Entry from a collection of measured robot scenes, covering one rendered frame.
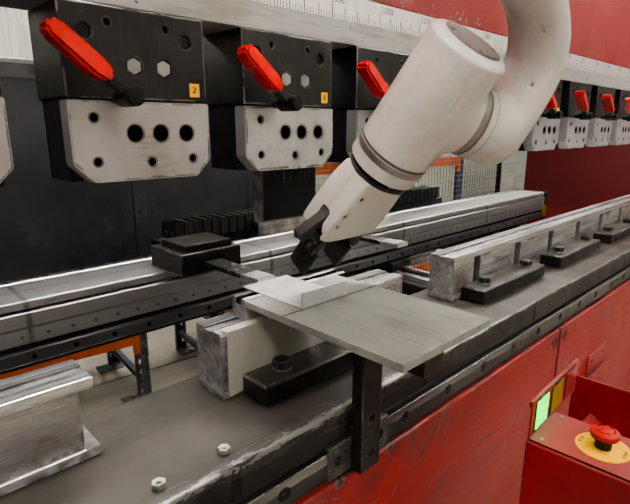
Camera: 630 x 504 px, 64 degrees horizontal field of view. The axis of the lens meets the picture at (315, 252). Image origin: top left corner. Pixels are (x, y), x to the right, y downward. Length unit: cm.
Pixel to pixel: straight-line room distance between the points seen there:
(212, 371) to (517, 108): 49
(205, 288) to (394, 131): 55
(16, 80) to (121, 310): 46
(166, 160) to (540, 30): 39
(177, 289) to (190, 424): 32
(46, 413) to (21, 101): 64
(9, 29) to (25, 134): 370
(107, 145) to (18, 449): 32
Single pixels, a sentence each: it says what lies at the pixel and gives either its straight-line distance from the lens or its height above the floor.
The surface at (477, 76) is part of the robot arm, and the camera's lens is 50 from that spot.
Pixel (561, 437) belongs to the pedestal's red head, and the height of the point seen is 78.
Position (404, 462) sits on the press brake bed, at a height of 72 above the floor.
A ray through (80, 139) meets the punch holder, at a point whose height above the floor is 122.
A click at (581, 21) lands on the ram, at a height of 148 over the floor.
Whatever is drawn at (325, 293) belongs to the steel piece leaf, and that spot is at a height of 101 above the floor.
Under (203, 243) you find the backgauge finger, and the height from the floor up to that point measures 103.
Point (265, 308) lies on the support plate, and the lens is 66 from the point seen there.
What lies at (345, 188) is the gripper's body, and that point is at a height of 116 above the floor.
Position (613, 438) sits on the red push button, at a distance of 86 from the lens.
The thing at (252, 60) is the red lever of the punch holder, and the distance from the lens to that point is 59.
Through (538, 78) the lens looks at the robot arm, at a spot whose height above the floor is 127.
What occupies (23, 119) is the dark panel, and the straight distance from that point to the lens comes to 109.
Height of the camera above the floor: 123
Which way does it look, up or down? 14 degrees down
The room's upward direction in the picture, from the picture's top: straight up
